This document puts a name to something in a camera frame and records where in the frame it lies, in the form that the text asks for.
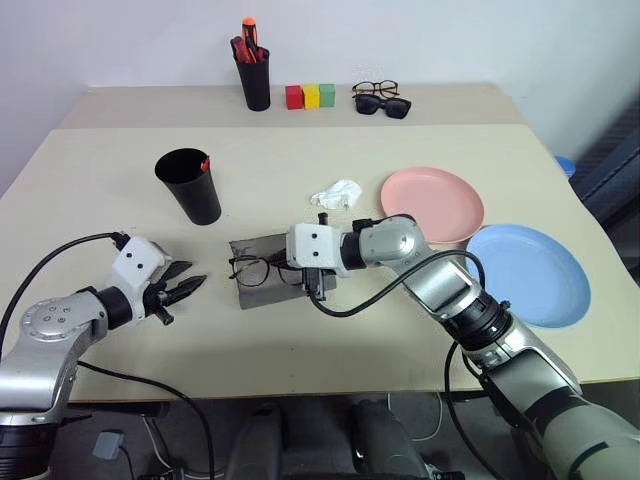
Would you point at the red wooden block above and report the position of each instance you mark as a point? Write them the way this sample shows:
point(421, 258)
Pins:
point(294, 97)

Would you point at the black sunglasses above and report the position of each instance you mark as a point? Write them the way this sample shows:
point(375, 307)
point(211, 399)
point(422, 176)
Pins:
point(370, 105)

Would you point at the tall black pen cup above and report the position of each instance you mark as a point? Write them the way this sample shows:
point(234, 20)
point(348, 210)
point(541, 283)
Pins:
point(256, 82)

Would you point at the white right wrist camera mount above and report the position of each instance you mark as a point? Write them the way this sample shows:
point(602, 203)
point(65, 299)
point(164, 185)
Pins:
point(314, 247)

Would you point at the blue plate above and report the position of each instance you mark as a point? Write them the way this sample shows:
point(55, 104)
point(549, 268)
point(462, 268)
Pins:
point(535, 280)

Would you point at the dark ribbed furniture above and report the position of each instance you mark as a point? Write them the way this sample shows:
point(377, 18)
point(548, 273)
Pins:
point(610, 170)

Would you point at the wide black plastic cup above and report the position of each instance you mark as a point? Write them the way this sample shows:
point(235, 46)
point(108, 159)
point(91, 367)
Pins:
point(192, 195)

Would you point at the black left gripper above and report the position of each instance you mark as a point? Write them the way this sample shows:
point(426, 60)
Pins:
point(156, 299)

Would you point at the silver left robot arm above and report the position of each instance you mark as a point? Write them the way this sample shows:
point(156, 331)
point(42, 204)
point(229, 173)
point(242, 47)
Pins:
point(45, 325)

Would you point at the black-framed clear glasses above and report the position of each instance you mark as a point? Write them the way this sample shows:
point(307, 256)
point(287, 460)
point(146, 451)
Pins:
point(250, 271)

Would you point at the orange-capped black marker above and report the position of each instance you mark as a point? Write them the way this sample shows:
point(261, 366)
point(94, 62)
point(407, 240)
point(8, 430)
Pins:
point(250, 32)

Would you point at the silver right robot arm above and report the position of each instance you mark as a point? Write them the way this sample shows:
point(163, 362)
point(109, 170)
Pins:
point(500, 320)

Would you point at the yellow wooden block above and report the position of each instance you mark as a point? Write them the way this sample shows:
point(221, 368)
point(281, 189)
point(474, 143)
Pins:
point(311, 97)

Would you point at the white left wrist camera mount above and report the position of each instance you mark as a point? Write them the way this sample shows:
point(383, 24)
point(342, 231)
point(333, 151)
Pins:
point(135, 260)

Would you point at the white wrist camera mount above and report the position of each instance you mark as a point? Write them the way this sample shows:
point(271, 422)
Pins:
point(135, 260)
point(314, 247)

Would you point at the grey glasses case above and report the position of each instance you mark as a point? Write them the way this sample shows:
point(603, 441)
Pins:
point(260, 295)

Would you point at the pink plate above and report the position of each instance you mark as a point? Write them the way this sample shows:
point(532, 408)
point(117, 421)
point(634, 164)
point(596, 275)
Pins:
point(430, 200)

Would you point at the crumpled white tissue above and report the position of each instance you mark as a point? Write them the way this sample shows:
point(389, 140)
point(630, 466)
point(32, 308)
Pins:
point(337, 194)

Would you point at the black under-table bar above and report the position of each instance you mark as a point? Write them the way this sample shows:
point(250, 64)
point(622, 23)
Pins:
point(120, 410)

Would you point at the brown-framed clear glasses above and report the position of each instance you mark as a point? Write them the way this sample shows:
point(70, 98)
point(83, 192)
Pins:
point(387, 82)

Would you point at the red and black marker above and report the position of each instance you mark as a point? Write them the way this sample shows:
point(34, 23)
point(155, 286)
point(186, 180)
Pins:
point(239, 50)
point(257, 54)

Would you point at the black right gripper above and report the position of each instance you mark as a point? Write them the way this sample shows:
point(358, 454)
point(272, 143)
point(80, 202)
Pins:
point(313, 284)

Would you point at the green wooden block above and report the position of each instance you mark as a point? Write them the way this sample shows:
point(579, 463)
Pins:
point(327, 95)

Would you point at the grey power adapter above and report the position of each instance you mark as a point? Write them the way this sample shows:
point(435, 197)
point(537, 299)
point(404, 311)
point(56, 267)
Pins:
point(107, 445)

